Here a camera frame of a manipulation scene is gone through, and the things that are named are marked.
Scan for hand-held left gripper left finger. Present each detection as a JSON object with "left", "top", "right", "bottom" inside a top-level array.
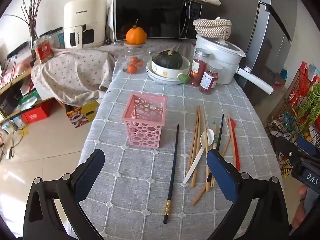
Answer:
[{"left": 24, "top": 149, "right": 105, "bottom": 240}]

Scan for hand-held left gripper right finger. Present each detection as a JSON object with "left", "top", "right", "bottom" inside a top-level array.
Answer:
[{"left": 206, "top": 149, "right": 292, "bottom": 240}]

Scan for pink perforated utensil basket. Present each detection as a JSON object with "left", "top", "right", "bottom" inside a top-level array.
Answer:
[{"left": 122, "top": 94, "right": 167, "bottom": 147}]

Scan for glass jar with wooden lid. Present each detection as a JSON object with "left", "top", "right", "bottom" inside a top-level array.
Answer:
[{"left": 116, "top": 42, "right": 150, "bottom": 74}]

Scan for black wire rack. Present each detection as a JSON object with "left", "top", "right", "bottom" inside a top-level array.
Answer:
[{"left": 266, "top": 67, "right": 320, "bottom": 178}]

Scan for red box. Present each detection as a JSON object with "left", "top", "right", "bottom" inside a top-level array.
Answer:
[{"left": 21, "top": 105, "right": 53, "bottom": 124}]

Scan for grey refrigerator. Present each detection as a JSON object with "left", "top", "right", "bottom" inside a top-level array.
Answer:
[{"left": 235, "top": 0, "right": 298, "bottom": 105}]

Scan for dried branches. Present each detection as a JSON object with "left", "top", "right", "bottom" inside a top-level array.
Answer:
[{"left": 5, "top": 0, "right": 50, "bottom": 40}]

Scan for clear lid jar red label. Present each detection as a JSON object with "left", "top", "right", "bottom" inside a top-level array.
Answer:
[{"left": 199, "top": 61, "right": 223, "bottom": 95}]

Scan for floor cable with white plug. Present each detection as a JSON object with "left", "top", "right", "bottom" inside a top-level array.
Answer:
[{"left": 0, "top": 120, "right": 28, "bottom": 160}]

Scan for large orange with stem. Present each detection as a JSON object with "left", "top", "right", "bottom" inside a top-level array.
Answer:
[{"left": 125, "top": 20, "right": 147, "bottom": 44}]

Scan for dark green pumpkin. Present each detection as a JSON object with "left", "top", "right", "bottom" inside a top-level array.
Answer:
[{"left": 152, "top": 50, "right": 183, "bottom": 70}]

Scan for clear container red label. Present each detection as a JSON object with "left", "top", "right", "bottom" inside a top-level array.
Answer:
[{"left": 33, "top": 36, "right": 54, "bottom": 64}]

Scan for silver lid jar red contents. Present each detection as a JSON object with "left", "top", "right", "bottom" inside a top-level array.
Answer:
[{"left": 189, "top": 48, "right": 212, "bottom": 85}]

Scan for black chopstick with gold band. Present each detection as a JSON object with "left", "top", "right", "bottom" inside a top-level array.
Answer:
[{"left": 163, "top": 124, "right": 180, "bottom": 224}]

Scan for red packet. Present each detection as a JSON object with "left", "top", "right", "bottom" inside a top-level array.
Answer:
[{"left": 289, "top": 61, "right": 309, "bottom": 105}]

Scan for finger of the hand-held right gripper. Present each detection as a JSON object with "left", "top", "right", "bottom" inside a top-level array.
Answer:
[
  {"left": 297, "top": 137, "right": 320, "bottom": 157},
  {"left": 272, "top": 135, "right": 303, "bottom": 162}
]

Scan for wooden shelf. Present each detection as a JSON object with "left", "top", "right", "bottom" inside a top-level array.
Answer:
[{"left": 0, "top": 67, "right": 35, "bottom": 120}]

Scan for cream air fryer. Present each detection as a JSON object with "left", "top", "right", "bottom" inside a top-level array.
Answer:
[{"left": 63, "top": 0, "right": 107, "bottom": 49}]

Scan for white electric cooking pot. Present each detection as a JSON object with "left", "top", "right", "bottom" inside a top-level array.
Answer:
[{"left": 195, "top": 34, "right": 273, "bottom": 95}]

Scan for white plastic spoon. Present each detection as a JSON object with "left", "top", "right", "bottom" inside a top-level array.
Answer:
[{"left": 183, "top": 129, "right": 215, "bottom": 184}]

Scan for yellow printed cardboard box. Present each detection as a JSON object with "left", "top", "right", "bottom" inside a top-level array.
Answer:
[{"left": 65, "top": 100, "right": 100, "bottom": 128}]

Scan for black microwave oven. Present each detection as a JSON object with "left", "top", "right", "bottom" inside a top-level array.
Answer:
[{"left": 112, "top": 0, "right": 203, "bottom": 42}]

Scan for white bowl with green handle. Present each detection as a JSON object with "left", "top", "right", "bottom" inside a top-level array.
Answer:
[{"left": 151, "top": 56, "right": 192, "bottom": 84}]

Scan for red plastic spoon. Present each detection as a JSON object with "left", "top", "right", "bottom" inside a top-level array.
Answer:
[{"left": 229, "top": 118, "right": 241, "bottom": 170}]

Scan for woven straw basket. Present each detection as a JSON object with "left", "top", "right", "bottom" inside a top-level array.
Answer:
[{"left": 193, "top": 17, "right": 232, "bottom": 40}]

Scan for grey grid tablecloth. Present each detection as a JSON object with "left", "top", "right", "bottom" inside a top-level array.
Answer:
[{"left": 67, "top": 40, "right": 285, "bottom": 240}]

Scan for person's right hand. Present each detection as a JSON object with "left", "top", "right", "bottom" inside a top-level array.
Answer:
[{"left": 291, "top": 184, "right": 308, "bottom": 229}]

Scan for white floral cloth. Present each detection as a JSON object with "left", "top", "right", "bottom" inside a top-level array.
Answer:
[{"left": 31, "top": 39, "right": 198, "bottom": 105}]

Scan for green bundle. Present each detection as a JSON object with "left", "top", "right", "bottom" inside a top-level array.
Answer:
[{"left": 297, "top": 82, "right": 320, "bottom": 133}]

